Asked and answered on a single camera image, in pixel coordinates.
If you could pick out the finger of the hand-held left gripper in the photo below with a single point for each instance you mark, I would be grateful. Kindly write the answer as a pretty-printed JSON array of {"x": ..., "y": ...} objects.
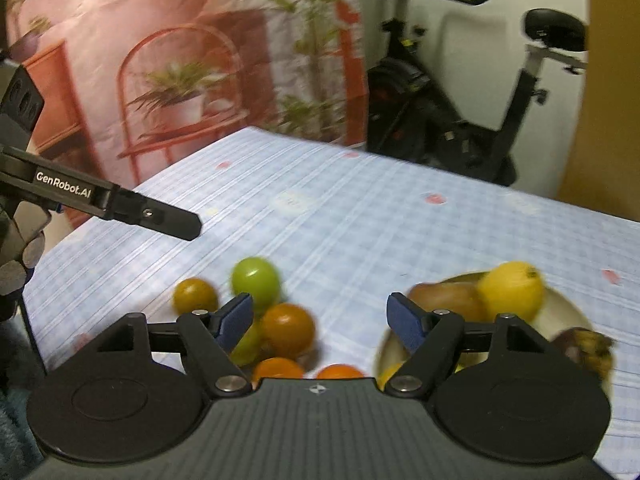
[{"x": 165, "y": 217}]

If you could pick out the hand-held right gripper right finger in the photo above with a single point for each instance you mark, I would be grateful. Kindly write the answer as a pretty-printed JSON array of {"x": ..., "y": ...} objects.
[{"x": 405, "y": 322}]

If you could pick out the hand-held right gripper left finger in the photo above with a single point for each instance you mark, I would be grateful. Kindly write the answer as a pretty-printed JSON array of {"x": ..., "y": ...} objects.
[{"x": 235, "y": 320}]

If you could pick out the green jujube fruit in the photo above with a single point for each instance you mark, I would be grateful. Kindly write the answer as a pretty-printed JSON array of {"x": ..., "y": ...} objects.
[
  {"x": 248, "y": 345},
  {"x": 255, "y": 280}
]

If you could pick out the speckled orange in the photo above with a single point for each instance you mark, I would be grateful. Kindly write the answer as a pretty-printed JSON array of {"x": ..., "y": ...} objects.
[{"x": 195, "y": 296}]

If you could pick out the small mandarin orange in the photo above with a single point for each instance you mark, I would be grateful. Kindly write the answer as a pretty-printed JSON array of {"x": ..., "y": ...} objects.
[
  {"x": 287, "y": 330},
  {"x": 277, "y": 369},
  {"x": 340, "y": 372}
]

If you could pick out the yellow lemon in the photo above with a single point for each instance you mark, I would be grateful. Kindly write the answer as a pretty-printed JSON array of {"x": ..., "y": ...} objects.
[{"x": 510, "y": 290}]

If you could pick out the white plate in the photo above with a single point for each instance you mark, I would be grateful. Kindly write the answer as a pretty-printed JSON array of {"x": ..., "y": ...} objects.
[{"x": 555, "y": 315}]

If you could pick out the dark purple mangosteen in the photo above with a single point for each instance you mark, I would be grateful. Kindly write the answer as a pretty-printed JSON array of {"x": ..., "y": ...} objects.
[{"x": 575, "y": 346}]

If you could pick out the person's left hand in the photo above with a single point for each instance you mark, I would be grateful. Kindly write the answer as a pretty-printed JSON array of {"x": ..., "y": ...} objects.
[{"x": 27, "y": 227}]

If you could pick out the brown pear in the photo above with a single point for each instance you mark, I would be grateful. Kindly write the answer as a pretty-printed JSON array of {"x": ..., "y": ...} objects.
[{"x": 445, "y": 300}]

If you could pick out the red printed backdrop cloth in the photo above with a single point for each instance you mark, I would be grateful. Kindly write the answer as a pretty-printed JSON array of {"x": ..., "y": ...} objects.
[{"x": 150, "y": 35}]

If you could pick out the black exercise bike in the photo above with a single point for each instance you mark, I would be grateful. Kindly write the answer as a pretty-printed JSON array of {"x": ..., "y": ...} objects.
[{"x": 425, "y": 110}]

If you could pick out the brown wooden board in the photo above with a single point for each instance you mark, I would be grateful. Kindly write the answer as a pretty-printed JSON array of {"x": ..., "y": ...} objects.
[{"x": 610, "y": 135}]

